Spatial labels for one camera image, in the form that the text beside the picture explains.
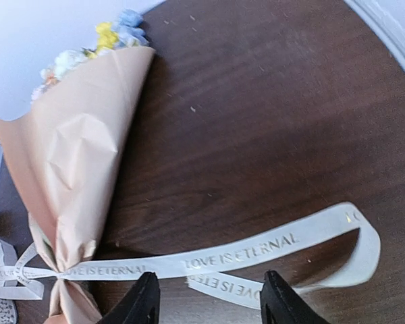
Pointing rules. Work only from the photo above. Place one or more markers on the white printed ribbon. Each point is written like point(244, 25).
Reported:
point(208, 268)

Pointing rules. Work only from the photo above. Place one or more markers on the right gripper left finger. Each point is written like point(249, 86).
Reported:
point(140, 305)

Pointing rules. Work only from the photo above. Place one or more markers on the patterned mug with orange inside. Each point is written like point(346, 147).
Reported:
point(8, 312)

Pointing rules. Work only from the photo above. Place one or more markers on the peach blossom stem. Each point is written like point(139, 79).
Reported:
point(50, 80)

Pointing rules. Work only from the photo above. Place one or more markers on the white scalloped bowl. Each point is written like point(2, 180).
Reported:
point(8, 255)

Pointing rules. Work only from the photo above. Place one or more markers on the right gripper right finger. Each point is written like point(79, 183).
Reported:
point(280, 304)

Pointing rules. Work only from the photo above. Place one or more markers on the blue flower stem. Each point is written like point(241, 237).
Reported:
point(128, 30)

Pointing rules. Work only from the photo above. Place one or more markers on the pink and green wrapping paper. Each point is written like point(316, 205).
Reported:
point(64, 154)

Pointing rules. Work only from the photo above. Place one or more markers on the yellow flower stem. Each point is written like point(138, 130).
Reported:
point(106, 41)

